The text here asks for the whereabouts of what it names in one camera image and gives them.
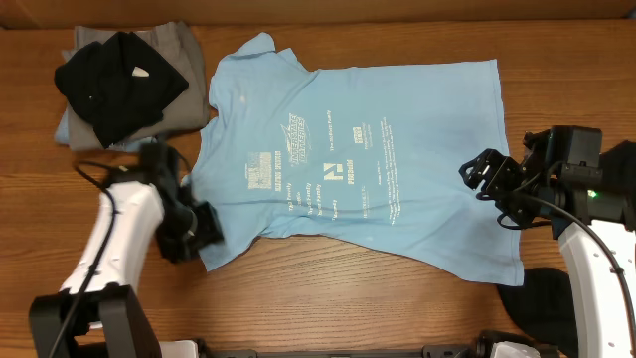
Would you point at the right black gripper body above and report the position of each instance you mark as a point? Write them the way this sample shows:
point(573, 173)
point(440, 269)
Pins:
point(505, 185)

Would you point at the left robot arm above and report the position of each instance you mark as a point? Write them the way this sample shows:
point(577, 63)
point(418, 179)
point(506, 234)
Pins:
point(97, 313)

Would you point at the folded grey garment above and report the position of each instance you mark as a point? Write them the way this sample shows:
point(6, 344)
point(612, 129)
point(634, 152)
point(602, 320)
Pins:
point(176, 43)

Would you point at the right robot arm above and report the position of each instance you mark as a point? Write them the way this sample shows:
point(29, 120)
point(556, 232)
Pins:
point(567, 183)

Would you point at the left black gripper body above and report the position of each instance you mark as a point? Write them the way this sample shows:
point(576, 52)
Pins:
point(185, 227)

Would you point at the light blue printed t-shirt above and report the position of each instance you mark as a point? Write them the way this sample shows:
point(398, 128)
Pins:
point(368, 156)

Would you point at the folded black garment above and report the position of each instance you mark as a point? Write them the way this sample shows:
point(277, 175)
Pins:
point(119, 87)

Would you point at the black t-shirt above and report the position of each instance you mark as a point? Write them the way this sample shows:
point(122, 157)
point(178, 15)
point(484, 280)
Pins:
point(543, 306)

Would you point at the folded blue jeans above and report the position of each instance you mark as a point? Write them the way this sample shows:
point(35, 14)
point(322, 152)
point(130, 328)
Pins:
point(80, 136)

